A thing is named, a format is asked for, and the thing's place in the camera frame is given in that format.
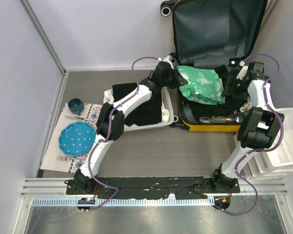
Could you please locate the black cylindrical bottle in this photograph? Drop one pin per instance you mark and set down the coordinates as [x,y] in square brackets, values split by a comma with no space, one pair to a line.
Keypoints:
[222,120]

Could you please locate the white compartment organizer tray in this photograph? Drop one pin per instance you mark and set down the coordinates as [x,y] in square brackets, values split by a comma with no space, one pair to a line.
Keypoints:
[277,163]

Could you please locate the white blue round tin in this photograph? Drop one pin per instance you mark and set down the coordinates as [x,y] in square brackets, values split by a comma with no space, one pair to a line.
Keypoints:
[205,119]

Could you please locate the black garment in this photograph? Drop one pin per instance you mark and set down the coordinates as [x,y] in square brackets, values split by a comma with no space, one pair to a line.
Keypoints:
[148,113]
[230,107]

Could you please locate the floral patterned small pouch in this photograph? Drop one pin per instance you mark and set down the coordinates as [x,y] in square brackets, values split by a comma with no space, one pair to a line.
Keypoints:
[246,106]

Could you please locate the small blue cup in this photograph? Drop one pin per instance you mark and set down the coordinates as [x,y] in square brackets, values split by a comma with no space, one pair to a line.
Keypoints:
[76,106]

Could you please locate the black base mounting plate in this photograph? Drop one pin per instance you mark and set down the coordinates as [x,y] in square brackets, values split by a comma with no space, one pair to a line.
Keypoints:
[150,188]

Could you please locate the white perforated plastic basket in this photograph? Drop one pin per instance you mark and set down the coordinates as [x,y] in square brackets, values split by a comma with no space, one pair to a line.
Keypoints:
[168,104]

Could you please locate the silver fork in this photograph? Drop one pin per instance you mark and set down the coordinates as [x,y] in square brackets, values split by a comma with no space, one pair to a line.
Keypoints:
[65,158]

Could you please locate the blue dotted plate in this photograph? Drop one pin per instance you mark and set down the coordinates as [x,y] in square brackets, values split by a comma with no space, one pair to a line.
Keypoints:
[77,139]

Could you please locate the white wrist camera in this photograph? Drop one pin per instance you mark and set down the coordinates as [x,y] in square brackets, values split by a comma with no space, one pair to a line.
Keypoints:
[243,70]
[170,60]

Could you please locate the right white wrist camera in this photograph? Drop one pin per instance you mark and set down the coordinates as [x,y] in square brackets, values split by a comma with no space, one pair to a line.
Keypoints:
[243,70]

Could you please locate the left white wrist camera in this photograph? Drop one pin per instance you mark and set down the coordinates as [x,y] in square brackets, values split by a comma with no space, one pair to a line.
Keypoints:
[170,60]

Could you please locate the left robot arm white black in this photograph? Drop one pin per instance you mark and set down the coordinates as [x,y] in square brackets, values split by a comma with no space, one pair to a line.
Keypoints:
[111,121]

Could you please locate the aluminium rail frame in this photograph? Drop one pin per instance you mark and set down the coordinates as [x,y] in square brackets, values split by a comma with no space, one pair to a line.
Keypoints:
[52,192]

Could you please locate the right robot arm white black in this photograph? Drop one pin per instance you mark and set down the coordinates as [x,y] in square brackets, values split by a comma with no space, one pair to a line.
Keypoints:
[259,128]

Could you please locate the green white tie-dye shirt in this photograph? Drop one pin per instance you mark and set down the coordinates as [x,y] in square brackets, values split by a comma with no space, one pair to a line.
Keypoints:
[204,86]

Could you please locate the yellow cartoon hard-shell suitcase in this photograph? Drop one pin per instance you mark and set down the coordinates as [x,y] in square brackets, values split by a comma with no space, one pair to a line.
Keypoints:
[208,34]

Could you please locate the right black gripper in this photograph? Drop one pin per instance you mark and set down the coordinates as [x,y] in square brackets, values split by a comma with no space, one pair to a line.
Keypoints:
[230,81]

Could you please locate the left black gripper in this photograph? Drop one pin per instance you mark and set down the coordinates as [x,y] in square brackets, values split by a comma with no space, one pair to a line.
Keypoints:
[178,81]

